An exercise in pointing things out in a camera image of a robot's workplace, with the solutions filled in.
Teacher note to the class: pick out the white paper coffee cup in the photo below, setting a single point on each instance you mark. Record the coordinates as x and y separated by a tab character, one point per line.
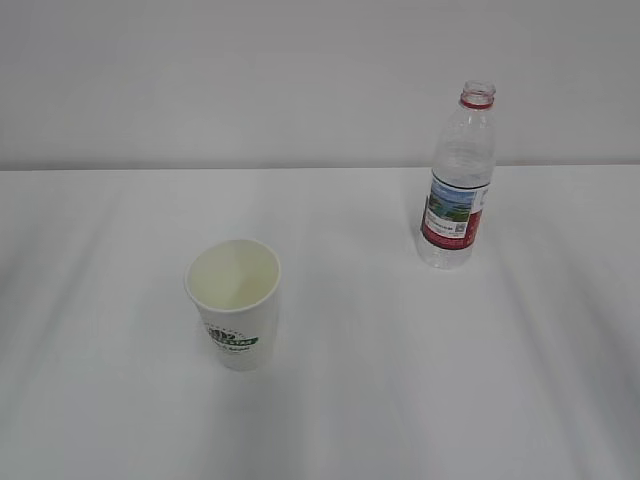
234	285

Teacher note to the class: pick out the clear plastic water bottle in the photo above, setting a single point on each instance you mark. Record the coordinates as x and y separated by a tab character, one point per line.
461	175

